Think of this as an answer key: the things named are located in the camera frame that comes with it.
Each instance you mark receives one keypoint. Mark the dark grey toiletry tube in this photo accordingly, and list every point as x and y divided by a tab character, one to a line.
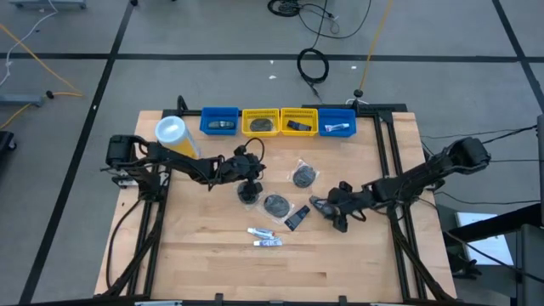
221	124
319	205

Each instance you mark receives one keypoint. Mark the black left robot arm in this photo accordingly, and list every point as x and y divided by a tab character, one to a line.
187	161

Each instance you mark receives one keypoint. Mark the black caster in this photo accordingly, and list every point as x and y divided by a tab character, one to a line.
6	140

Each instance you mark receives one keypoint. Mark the grey furniture base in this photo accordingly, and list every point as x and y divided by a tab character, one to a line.
47	3
21	100

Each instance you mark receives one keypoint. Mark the black desk bar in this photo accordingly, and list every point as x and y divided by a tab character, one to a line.
493	223

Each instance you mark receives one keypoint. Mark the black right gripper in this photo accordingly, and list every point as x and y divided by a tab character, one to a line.
346	204

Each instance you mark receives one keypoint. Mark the bagged round dark toiletry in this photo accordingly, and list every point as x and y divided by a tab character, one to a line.
246	196
276	205
304	175
260	124

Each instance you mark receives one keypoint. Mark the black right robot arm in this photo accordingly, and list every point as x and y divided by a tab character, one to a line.
408	180

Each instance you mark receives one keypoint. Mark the yellow plastic basket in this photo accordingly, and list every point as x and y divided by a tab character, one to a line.
246	132
285	132

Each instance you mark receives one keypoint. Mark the blue plastic basket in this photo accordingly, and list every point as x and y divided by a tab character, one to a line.
323	133
206	129

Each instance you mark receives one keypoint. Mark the white box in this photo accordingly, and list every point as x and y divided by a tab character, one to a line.
489	251

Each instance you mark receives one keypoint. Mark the white toothpaste tube purple print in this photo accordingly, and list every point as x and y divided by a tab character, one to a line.
268	242

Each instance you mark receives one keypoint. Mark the grey cabinet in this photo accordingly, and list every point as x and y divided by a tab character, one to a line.
531	263

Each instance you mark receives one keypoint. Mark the black toiletry sachet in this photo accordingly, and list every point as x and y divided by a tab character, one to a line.
297	217
298	125

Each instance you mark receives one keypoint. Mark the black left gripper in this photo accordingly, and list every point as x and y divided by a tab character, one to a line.
238	168

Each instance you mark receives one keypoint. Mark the yellow white wipes canister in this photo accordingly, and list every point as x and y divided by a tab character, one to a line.
176	136

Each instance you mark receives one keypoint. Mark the black stand foot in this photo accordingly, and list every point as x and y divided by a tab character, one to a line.
358	92

